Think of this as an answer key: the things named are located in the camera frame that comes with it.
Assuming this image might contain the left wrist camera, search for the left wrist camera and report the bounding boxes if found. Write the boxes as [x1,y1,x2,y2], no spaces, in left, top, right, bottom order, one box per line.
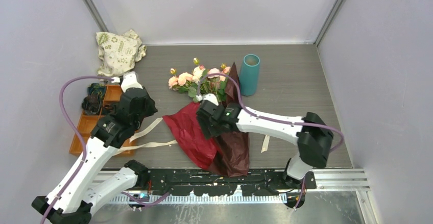
[111,71,143,93]

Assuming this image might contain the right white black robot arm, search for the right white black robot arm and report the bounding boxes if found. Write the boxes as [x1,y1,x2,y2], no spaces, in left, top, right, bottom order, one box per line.
[196,100,334,189]

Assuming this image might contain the dark red wrapping paper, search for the dark red wrapping paper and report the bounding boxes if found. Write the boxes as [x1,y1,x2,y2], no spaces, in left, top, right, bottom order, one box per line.
[163,64,250,177]

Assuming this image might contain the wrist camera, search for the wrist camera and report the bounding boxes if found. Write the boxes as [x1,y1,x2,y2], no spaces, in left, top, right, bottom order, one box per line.
[193,93,219,106]
[111,71,143,93]

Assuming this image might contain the orange compartment tray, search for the orange compartment tray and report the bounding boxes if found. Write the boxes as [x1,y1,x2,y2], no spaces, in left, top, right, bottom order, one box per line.
[77,85,122,141]

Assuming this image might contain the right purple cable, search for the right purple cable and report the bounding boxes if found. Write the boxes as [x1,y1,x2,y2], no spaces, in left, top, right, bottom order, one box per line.
[195,73,345,210]

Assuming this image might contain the dark rolled item left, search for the dark rolled item left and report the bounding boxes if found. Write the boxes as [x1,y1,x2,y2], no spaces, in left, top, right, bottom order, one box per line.
[81,95,102,115]

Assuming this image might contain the cream printed cloth bag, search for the cream printed cloth bag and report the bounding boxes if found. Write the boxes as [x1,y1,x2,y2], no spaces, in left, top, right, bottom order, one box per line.
[95,29,147,77]

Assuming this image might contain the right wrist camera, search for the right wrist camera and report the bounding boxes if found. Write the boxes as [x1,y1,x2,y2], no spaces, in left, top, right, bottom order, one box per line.
[193,93,219,106]

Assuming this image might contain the cream printed ribbon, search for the cream printed ribbon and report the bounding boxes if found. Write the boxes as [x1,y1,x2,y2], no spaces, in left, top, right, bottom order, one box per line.
[113,117,178,156]

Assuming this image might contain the purple cable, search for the purple cable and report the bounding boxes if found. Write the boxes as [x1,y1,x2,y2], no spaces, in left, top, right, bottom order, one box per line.
[40,76,170,224]
[195,73,345,210]

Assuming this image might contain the aluminium rail frame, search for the aluminium rail frame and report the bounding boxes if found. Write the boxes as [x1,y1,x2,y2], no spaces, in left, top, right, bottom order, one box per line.
[63,170,371,205]

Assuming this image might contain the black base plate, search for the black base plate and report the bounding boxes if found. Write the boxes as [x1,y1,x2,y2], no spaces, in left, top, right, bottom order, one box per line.
[130,168,301,196]

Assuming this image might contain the pink flower bouquet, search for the pink flower bouquet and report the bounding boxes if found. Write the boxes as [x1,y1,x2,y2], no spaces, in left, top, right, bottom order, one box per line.
[168,58,231,102]

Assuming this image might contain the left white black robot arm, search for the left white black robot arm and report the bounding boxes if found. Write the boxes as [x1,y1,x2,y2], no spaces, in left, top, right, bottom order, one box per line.
[31,87,157,223]

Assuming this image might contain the dark rolled item top-left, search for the dark rolled item top-left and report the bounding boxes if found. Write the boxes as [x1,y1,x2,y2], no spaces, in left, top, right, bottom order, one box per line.
[87,83,107,98]

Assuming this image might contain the teal cylindrical vase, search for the teal cylindrical vase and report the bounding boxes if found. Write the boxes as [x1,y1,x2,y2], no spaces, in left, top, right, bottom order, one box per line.
[239,54,260,96]

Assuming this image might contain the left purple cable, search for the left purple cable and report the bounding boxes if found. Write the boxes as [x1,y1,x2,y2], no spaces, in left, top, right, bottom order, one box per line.
[40,76,170,224]

